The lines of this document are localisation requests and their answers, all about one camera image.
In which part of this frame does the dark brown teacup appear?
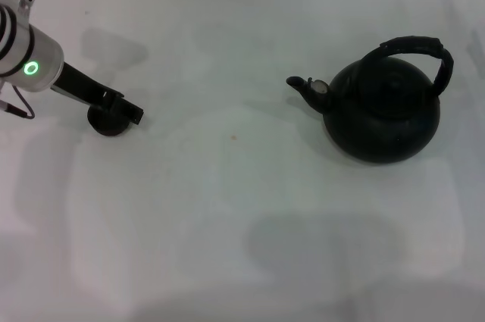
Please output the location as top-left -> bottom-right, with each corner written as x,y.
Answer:
87,105 -> 130,138

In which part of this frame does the black round teapot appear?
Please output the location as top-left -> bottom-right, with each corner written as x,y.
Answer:
286,36 -> 455,165

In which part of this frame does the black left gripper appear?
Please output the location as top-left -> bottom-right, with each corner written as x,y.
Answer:
50,61 -> 146,126

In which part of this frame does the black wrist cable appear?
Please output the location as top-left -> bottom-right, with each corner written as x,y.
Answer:
0,85 -> 36,120

